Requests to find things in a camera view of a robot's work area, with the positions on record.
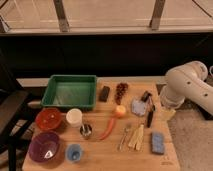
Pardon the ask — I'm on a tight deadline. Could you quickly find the light blue towel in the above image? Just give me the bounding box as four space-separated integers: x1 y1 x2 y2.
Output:
131 99 147 116

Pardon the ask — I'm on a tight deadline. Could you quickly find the white cylindrical cup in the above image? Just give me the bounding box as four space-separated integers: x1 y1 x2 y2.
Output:
66 108 82 127

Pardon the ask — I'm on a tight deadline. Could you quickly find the blue sponge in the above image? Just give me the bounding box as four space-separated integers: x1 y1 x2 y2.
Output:
151 132 165 155

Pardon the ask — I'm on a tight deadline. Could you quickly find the orange carrot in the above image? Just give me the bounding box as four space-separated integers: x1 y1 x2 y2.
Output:
99 117 116 140

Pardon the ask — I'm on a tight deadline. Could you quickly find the dark red grape bunch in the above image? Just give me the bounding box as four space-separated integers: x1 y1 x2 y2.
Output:
115 83 128 105

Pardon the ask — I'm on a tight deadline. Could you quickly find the yellow apple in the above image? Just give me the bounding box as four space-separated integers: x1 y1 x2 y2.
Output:
115 105 126 118

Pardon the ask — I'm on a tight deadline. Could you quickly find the black marker pen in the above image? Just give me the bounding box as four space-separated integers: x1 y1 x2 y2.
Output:
147 105 155 128

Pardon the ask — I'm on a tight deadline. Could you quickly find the wooden spatula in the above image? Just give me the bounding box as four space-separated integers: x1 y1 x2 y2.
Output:
128 124 144 151

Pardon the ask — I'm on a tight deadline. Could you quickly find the small metal cup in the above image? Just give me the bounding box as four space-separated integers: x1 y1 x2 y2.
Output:
80 124 92 139

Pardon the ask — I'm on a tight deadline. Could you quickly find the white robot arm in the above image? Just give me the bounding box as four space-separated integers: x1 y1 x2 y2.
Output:
160 61 213 116

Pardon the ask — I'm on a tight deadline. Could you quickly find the purple plastic bowl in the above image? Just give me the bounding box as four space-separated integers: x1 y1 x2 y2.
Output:
28 131 60 163

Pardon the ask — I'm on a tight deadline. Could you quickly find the metal fork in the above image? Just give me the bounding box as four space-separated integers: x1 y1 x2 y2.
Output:
117 124 131 151

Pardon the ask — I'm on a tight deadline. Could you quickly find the small black clip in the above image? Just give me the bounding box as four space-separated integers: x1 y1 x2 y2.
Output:
141 91 152 102

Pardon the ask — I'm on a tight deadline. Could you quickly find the small blue cup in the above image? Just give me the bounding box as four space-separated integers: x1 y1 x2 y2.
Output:
65 144 83 162

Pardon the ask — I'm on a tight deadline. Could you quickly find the black chair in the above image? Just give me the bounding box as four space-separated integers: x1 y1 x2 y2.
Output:
0 51 32 171

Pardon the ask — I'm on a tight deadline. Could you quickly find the orange plastic bowl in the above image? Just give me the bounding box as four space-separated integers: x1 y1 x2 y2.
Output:
35 108 62 131

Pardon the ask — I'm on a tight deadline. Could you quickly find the green plastic tray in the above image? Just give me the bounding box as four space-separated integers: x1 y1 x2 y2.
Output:
41 75 97 110

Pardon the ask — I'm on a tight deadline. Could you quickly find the black rectangular block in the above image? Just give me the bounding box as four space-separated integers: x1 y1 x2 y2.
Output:
99 86 110 102

